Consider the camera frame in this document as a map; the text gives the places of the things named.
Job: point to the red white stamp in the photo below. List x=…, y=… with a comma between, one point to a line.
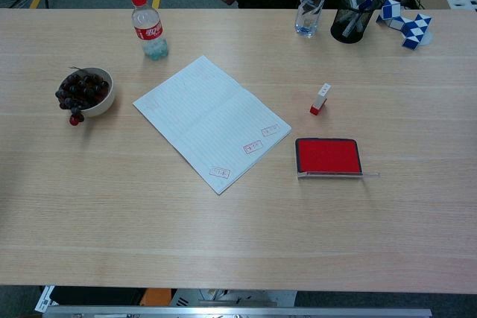
x=320, y=98

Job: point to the cola bottle with red cap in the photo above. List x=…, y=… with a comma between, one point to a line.
x=149, y=31

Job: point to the black mesh pen holder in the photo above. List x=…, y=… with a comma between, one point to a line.
x=340, y=32

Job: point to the white lined notebook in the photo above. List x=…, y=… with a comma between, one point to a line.
x=208, y=120

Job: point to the cream white bowl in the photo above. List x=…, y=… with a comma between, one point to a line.
x=106, y=104

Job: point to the dark grape bunch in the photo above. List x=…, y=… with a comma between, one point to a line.
x=82, y=89

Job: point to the blue white snake cube toy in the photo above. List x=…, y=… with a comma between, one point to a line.
x=413, y=29

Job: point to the red ink pad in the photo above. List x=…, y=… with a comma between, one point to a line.
x=328, y=156

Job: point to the orange block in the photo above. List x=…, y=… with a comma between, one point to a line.
x=156, y=297

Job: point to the white printed label sheet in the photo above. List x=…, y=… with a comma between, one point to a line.
x=44, y=299

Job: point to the silver metal rail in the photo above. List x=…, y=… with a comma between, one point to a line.
x=223, y=312

